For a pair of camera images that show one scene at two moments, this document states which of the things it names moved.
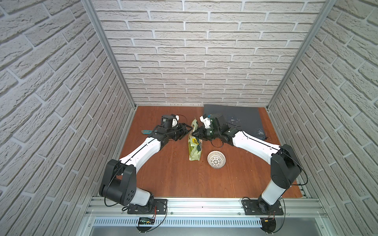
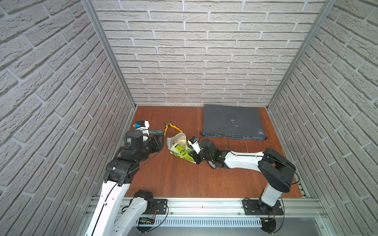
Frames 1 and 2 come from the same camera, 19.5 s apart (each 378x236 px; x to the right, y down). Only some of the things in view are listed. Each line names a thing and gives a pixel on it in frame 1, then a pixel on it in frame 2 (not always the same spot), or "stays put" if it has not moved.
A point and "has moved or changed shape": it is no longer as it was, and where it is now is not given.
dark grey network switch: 245,118 stays put
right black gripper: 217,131 to 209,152
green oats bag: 195,144 has moved or changed shape
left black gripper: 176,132 to 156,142
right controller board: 268,224 stays put
